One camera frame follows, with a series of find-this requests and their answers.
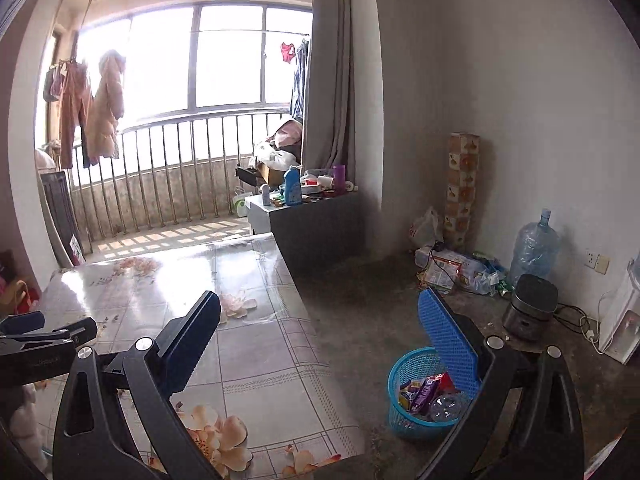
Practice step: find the white appliance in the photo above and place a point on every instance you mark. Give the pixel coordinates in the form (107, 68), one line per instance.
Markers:
(622, 320)

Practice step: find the blue hanging garment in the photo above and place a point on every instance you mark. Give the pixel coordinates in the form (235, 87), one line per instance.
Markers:
(299, 85)

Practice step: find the blue plastic basket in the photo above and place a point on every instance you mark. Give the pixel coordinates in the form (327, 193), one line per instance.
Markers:
(407, 360)

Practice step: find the red hanging garment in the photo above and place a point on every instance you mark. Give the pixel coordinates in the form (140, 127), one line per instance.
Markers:
(287, 52)

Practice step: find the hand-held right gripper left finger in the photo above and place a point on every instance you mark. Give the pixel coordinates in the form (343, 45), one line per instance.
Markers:
(190, 350)

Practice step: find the grey cabinet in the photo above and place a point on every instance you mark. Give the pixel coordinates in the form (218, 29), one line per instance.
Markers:
(310, 235)

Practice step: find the grey curtain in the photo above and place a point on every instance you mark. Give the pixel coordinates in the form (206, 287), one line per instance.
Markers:
(330, 60)

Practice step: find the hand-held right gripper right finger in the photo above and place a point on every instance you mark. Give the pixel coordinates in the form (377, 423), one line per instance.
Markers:
(450, 340)

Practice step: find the tall patterned box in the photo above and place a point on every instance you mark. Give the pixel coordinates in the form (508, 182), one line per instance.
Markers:
(462, 190)

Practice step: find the person's left hand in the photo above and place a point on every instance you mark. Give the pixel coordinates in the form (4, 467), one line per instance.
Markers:
(25, 420)

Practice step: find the dark leaning board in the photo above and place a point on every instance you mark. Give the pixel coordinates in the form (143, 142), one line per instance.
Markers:
(60, 215)

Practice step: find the black box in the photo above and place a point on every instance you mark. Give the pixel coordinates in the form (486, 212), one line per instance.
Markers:
(247, 176)

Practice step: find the red plastic wrapper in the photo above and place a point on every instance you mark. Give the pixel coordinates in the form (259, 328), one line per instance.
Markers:
(445, 382)

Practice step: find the pile of packaging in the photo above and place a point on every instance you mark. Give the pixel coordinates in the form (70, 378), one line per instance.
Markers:
(460, 270)

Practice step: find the metal balcony railing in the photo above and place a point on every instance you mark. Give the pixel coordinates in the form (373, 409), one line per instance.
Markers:
(175, 175)

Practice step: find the white plastic bag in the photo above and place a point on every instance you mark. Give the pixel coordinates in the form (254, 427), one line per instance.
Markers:
(426, 230)

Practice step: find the crumpled white bag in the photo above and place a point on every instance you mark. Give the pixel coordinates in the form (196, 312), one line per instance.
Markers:
(275, 157)

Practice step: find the pink cloth bundle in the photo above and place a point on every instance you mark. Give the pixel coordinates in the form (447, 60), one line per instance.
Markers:
(287, 135)

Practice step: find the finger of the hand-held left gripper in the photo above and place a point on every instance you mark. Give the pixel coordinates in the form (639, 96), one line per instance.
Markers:
(22, 322)
(80, 332)

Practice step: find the purple snack bag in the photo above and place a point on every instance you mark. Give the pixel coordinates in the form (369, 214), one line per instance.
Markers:
(425, 395)

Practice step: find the cardboard box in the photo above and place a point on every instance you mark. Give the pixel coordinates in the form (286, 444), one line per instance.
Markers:
(274, 175)

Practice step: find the purple cup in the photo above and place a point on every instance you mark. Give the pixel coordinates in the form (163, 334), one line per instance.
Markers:
(339, 177)

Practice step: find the pink hanging jacket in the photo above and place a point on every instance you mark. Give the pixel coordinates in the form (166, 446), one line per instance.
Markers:
(105, 105)

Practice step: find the small white bottle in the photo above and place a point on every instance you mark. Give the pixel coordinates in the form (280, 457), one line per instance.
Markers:
(265, 196)

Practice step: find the dark rice cooker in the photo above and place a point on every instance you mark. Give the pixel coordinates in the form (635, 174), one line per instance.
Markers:
(530, 307)

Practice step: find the blue detergent bottle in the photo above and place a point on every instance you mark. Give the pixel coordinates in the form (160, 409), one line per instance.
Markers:
(293, 187)

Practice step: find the wall socket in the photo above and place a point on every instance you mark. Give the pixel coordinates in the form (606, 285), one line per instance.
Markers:
(597, 261)

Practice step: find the green and white paper bag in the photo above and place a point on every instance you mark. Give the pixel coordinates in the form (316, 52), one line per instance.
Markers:
(241, 205)

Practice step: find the pink hanging pants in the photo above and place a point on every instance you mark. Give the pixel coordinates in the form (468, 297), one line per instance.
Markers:
(72, 115)

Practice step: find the grey hanging garment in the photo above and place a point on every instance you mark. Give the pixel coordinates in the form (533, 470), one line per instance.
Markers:
(51, 85)

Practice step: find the window frame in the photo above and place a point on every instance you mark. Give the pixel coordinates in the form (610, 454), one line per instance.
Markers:
(195, 55)

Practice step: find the large blue water jug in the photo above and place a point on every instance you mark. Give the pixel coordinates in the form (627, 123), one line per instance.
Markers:
(532, 255)

